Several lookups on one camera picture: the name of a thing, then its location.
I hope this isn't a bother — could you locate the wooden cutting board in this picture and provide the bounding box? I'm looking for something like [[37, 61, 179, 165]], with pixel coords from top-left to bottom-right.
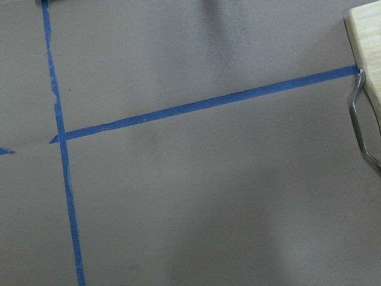
[[344, 1, 380, 123]]

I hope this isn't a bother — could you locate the metal board handle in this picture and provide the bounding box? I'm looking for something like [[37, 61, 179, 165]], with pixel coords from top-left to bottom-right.
[[349, 68, 380, 172]]

